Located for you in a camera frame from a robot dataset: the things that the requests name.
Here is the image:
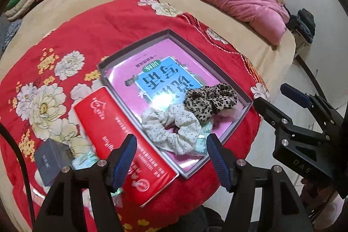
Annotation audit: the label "pink book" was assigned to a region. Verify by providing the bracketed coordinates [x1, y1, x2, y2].
[106, 38, 240, 170]

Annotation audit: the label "grey shallow box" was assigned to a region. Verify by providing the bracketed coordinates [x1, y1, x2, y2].
[97, 29, 254, 179]

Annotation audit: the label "white floral scrunchie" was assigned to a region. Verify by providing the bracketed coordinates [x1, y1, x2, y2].
[141, 104, 203, 155]

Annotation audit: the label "mint green packet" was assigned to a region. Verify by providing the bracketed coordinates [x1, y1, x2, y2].
[196, 123, 215, 154]

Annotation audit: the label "red tissue pack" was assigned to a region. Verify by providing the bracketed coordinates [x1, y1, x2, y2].
[74, 86, 178, 208]

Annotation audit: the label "red floral blanket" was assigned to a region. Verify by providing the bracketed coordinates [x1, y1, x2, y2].
[0, 0, 272, 232]

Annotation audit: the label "blue patterned cloth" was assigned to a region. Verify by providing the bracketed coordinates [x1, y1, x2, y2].
[0, 18, 22, 52]

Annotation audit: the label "black cable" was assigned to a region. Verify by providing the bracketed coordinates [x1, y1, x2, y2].
[0, 122, 36, 227]

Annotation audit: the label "small floral tissue pack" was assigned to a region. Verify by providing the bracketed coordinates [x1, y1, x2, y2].
[72, 152, 100, 170]

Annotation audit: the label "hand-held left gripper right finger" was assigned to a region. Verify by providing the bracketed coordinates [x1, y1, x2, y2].
[206, 134, 313, 232]

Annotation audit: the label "leopard print scrunchie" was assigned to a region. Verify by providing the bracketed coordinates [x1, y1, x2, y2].
[183, 83, 238, 124]

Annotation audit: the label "dark small box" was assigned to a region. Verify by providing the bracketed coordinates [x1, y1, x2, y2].
[34, 138, 75, 186]

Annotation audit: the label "black bag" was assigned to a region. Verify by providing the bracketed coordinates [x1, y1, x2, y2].
[288, 9, 316, 45]

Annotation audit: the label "dark pants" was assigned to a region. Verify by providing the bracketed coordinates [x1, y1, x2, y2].
[178, 203, 231, 232]

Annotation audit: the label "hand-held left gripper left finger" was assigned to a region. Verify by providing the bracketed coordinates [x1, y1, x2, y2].
[35, 134, 138, 232]

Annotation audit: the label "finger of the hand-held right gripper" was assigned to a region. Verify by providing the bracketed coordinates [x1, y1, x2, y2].
[280, 83, 343, 124]
[253, 97, 327, 145]

